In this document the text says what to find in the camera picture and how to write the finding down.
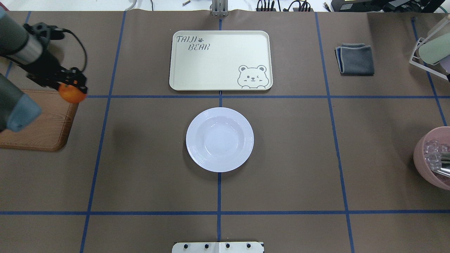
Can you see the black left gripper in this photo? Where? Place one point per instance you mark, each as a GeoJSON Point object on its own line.
{"type": "Point", "coordinates": [45, 69]}

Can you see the orange fruit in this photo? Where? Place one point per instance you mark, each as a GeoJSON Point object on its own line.
{"type": "Point", "coordinates": [71, 93]}

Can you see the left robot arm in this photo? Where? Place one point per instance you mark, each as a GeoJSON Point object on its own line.
{"type": "Point", "coordinates": [27, 47]}

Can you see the cream bear tray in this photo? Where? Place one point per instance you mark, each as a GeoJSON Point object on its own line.
{"type": "Point", "coordinates": [220, 61]}

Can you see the wooden cutting board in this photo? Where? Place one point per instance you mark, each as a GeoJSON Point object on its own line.
{"type": "Point", "coordinates": [50, 131]}

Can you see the white plate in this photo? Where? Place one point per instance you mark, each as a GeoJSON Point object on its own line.
{"type": "Point", "coordinates": [219, 139]}

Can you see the grey folded cloth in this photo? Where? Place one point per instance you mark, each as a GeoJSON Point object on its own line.
{"type": "Point", "coordinates": [355, 59]}

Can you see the green pastel cup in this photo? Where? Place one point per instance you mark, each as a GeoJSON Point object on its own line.
{"type": "Point", "coordinates": [433, 51]}

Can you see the purple pastel cup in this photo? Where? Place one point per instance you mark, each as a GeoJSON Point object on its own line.
{"type": "Point", "coordinates": [445, 63]}

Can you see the metal scoop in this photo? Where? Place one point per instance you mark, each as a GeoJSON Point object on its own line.
{"type": "Point", "coordinates": [443, 167]}

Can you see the pink bowl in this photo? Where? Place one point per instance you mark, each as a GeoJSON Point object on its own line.
{"type": "Point", "coordinates": [430, 154]}

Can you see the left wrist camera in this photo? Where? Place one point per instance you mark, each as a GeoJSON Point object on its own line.
{"type": "Point", "coordinates": [44, 31]}

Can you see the aluminium frame post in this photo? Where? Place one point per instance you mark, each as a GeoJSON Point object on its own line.
{"type": "Point", "coordinates": [219, 8]}

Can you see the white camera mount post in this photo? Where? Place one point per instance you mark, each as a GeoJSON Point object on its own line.
{"type": "Point", "coordinates": [219, 247]}

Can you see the white wire cup rack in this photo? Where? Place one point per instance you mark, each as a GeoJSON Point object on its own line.
{"type": "Point", "coordinates": [441, 28]}

